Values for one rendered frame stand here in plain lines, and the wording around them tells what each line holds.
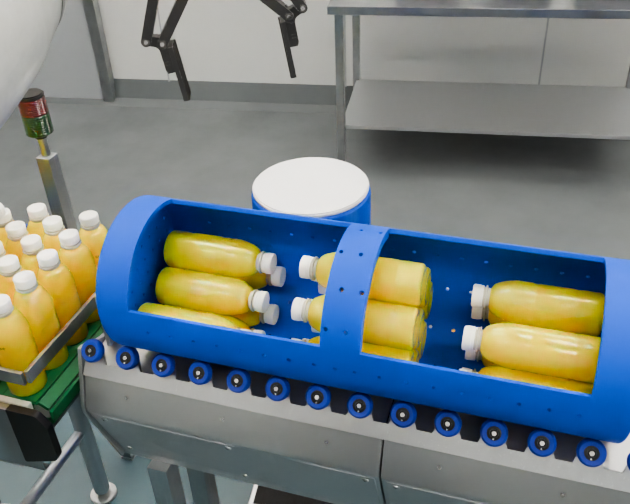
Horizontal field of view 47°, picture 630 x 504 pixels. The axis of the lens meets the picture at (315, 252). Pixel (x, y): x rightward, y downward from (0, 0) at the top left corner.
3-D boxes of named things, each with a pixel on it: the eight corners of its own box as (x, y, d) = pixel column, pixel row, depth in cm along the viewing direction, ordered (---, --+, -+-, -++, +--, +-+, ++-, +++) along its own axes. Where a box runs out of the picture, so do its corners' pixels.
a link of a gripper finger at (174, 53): (173, 46, 87) (167, 47, 87) (189, 100, 91) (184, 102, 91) (175, 38, 90) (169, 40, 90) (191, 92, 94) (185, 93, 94)
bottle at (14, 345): (21, 369, 144) (-8, 293, 133) (54, 373, 143) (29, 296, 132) (2, 396, 139) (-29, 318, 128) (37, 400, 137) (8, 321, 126)
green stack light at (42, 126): (43, 139, 170) (38, 120, 168) (20, 136, 172) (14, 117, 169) (59, 128, 175) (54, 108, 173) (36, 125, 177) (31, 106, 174)
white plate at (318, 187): (375, 159, 182) (375, 163, 183) (267, 154, 187) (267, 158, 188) (360, 218, 160) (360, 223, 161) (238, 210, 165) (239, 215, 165)
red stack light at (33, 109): (38, 119, 168) (33, 103, 165) (14, 117, 169) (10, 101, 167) (54, 108, 173) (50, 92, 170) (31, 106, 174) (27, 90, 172)
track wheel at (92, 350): (101, 341, 137) (107, 340, 139) (81, 337, 139) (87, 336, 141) (97, 364, 137) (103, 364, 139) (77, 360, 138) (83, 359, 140)
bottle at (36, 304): (74, 347, 149) (51, 271, 138) (61, 372, 143) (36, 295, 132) (40, 346, 150) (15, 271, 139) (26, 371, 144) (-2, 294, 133)
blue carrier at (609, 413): (616, 482, 112) (659, 351, 95) (115, 376, 136) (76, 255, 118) (614, 353, 134) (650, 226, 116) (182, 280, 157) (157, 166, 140)
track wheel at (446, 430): (463, 413, 119) (464, 411, 121) (435, 407, 120) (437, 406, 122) (459, 440, 119) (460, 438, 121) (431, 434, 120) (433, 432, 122)
